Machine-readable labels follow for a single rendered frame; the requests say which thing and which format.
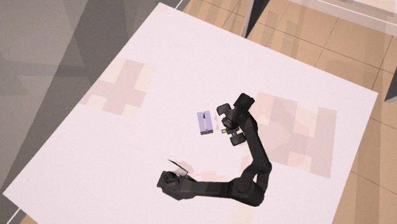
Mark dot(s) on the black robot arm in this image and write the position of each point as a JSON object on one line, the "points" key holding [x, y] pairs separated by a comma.
{"points": [[242, 189]]}

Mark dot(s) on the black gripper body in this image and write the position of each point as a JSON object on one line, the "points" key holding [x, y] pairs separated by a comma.
{"points": [[236, 139]]}

